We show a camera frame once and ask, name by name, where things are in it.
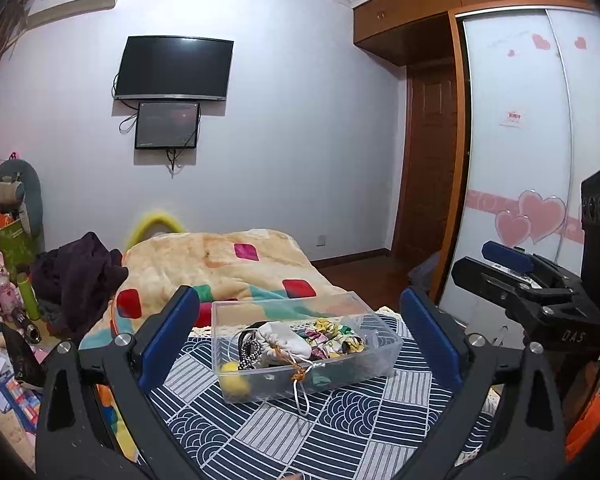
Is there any small black wall monitor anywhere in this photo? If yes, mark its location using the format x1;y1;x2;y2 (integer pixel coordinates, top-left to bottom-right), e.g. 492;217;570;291
135;101;200;150

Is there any yellow plush item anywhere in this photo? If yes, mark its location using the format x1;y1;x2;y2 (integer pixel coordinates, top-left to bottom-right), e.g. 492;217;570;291
125;211;185;250

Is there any black and white bag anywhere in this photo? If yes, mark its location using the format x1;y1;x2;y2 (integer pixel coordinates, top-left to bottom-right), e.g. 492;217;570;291
237;321;271;370

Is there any floral patterned cloth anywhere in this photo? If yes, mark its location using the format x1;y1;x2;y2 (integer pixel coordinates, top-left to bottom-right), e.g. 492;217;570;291
294;318;366;361

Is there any wall mounted black television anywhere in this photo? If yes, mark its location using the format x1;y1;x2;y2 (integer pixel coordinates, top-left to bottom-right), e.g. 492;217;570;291
114;36;234;101

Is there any colourful patchwork blanket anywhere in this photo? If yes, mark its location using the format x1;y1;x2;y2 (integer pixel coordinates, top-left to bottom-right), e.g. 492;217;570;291
76;227;351;461

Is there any grey plush toy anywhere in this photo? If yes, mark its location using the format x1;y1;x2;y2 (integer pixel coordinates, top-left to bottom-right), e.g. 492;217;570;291
0;158;43;238

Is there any navy white patterned tablecloth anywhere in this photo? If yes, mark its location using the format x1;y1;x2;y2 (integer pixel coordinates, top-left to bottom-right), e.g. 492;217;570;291
134;306;502;480

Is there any green knitted cloth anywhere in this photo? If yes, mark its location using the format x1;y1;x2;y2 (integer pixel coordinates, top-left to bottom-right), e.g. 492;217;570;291
308;360;375;391

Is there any brown wooden door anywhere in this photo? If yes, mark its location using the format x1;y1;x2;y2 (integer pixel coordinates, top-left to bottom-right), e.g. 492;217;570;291
390;62;470;302

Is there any white drawstring pouch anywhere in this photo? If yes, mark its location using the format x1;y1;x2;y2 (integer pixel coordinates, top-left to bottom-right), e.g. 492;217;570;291
261;321;313;415

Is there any clear plastic storage box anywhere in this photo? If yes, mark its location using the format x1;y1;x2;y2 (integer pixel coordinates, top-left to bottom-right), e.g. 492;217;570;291
211;292;402;413

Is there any pink rabbit figurine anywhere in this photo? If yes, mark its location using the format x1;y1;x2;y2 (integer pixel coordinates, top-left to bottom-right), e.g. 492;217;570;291
0;252;23;316

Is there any white wardrobe with hearts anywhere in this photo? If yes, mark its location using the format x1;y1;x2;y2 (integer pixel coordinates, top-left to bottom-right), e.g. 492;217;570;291
436;6;600;340

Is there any dark purple garment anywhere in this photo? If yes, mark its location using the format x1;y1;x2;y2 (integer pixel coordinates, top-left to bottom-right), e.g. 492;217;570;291
31;232;129;341

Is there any yellow tennis ball with cord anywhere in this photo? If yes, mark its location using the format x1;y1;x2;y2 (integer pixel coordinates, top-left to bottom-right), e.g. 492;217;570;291
216;338;258;403

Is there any green cardboard box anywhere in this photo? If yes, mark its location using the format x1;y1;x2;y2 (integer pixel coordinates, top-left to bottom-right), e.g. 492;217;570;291
0;220;36;281

